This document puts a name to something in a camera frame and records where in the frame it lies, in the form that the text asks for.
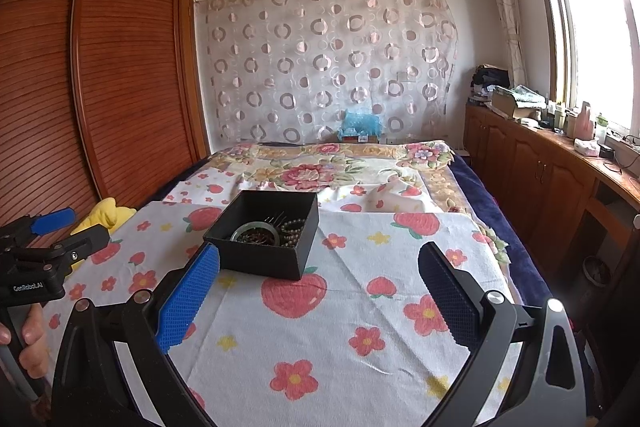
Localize white power strip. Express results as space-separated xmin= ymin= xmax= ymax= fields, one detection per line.
xmin=607 ymin=132 xmax=640 ymax=158

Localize green jade bangle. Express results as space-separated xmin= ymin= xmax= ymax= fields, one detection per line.
xmin=230 ymin=222 xmax=282 ymax=249

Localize white pink bottle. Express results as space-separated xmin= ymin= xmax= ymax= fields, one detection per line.
xmin=574 ymin=102 xmax=598 ymax=140

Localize person's left hand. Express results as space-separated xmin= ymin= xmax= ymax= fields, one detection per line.
xmin=0 ymin=304 xmax=52 ymax=390

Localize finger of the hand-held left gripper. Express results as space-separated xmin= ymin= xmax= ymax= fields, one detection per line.
xmin=52 ymin=225 xmax=111 ymax=270
xmin=5 ymin=207 xmax=77 ymax=240

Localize wooden slatted wardrobe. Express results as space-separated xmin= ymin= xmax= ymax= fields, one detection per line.
xmin=0 ymin=0 xmax=211 ymax=253

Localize sheer circle pattern wall curtain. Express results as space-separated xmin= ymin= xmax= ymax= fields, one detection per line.
xmin=194 ymin=0 xmax=461 ymax=145

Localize window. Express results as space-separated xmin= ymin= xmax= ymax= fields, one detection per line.
xmin=520 ymin=0 xmax=640 ymax=132

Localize wooden cabinet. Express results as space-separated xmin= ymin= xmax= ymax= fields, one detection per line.
xmin=462 ymin=99 xmax=640 ymax=358

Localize dark clothes pile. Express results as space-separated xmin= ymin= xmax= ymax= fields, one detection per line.
xmin=471 ymin=64 xmax=512 ymax=98

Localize floral peony bedspread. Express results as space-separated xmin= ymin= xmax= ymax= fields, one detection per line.
xmin=200 ymin=141 xmax=511 ymax=265

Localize yellow cloth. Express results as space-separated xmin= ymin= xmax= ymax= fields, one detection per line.
xmin=70 ymin=198 xmax=138 ymax=238

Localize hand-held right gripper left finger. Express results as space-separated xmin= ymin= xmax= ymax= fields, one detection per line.
xmin=50 ymin=243 xmax=222 ymax=427

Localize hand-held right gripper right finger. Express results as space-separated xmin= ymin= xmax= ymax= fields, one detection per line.
xmin=417 ymin=241 xmax=588 ymax=427

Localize dark red bead bracelet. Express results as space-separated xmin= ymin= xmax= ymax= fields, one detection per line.
xmin=237 ymin=229 xmax=276 ymax=248

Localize blue plastic bag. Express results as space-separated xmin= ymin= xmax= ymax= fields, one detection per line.
xmin=337 ymin=109 xmax=383 ymax=144

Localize strawberry flower print towel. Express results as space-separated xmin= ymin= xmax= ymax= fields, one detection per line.
xmin=42 ymin=202 xmax=526 ymax=427

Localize black jewelry box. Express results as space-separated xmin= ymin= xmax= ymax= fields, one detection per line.
xmin=202 ymin=189 xmax=321 ymax=281

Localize brown bead bracelet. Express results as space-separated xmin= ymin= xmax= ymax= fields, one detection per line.
xmin=277 ymin=216 xmax=308 ymax=250

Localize circle pattern window curtain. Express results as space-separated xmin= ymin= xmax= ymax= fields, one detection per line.
xmin=477 ymin=0 xmax=528 ymax=88

